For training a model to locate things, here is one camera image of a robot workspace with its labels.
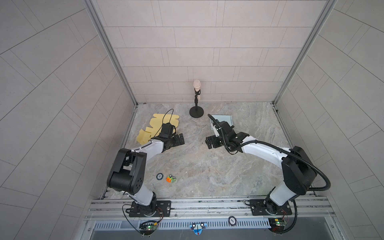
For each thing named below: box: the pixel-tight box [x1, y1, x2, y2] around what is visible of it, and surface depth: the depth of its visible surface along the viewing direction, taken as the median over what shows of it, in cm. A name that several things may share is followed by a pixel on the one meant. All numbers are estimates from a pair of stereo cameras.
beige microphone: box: [193, 79, 201, 100], surface depth 93 cm
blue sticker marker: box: [189, 223, 208, 236], surface depth 66 cm
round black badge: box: [228, 215, 237, 227], surface depth 69 cm
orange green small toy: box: [166, 174, 177, 183], surface depth 80 cm
